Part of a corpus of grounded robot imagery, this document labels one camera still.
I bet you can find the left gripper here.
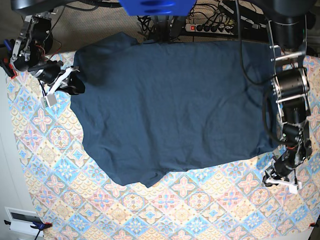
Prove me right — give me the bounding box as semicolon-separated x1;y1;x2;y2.
268;152;297;180

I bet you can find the dark navy t-shirt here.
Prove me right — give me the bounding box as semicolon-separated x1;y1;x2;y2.
70;32;277;187

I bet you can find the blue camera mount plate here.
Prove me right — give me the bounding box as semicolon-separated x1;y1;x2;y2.
119;0;196;16

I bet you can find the blue clamp upper left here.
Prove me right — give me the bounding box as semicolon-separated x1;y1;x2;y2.
3;39;15;55

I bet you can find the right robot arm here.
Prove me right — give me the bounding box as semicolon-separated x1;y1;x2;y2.
9;0;85;97

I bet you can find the red black clamp upper left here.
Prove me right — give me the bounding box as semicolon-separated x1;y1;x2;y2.
0;58;17;79

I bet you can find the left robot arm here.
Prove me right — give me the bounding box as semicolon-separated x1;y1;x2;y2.
240;0;316;187

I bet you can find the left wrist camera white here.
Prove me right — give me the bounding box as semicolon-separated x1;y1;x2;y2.
262;171;303;194

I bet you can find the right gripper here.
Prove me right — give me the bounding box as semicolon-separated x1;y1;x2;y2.
34;61;86;96

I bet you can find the blue clamp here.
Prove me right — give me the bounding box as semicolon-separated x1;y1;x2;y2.
4;220;53;240
3;39;15;55

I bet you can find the white wall outlet box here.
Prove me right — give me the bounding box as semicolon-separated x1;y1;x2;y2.
4;207;41;237

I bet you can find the white power strip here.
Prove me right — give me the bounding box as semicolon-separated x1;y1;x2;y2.
184;23;233;35

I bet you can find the patterned colourful tablecloth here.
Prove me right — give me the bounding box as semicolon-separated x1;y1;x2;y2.
2;56;320;240

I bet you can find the blue clamp lower left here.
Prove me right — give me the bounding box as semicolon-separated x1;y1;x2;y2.
4;220;53;240

